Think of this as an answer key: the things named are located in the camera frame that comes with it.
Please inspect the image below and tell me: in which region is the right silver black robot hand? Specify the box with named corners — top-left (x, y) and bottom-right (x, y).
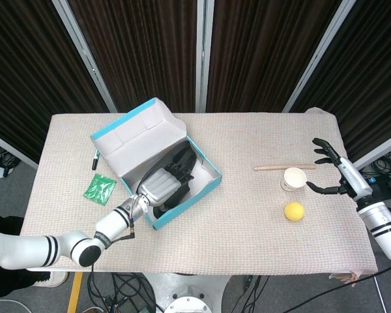
top-left (306, 137), bottom-right (373, 201)

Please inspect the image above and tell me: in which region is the white paper cup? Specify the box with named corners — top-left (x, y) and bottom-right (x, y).
top-left (280, 167), bottom-right (308, 193)

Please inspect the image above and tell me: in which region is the black floor cable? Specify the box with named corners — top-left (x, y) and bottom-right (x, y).
top-left (361, 148), bottom-right (391, 200)
top-left (87, 272), bottom-right (158, 313)
top-left (0, 139), bottom-right (22, 179)

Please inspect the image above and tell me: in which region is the green plastic sachet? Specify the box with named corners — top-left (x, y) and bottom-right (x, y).
top-left (82, 173), bottom-right (118, 206)

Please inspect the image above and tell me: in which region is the dark brown partition panel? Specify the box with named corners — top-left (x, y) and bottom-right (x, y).
top-left (0, 0), bottom-right (111, 164)
top-left (291, 0), bottom-right (391, 164)
top-left (205, 0), bottom-right (343, 113)
top-left (68, 0), bottom-right (203, 113)

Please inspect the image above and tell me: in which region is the white sneaker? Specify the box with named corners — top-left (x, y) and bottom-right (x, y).
top-left (32, 270), bottom-right (69, 288)

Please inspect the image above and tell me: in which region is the light blue cardboard box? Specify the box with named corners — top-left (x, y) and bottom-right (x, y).
top-left (90, 97), bottom-right (223, 231)

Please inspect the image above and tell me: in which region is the yellow ball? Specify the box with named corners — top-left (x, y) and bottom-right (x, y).
top-left (283, 201), bottom-right (305, 223)

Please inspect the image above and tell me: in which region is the yellow floor tape strip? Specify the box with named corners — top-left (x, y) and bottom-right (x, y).
top-left (66, 272), bottom-right (85, 313)

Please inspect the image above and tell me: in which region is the wooden stick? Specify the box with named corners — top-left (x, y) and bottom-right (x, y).
top-left (253, 164), bottom-right (317, 172)

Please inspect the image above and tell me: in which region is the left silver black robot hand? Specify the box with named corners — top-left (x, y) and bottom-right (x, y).
top-left (137, 161), bottom-right (196, 209)

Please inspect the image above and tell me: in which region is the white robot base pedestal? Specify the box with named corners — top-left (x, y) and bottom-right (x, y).
top-left (146, 272), bottom-right (233, 313)

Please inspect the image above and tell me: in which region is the beige cloth-covered table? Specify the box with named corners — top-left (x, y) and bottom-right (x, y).
top-left (19, 107), bottom-right (379, 276)

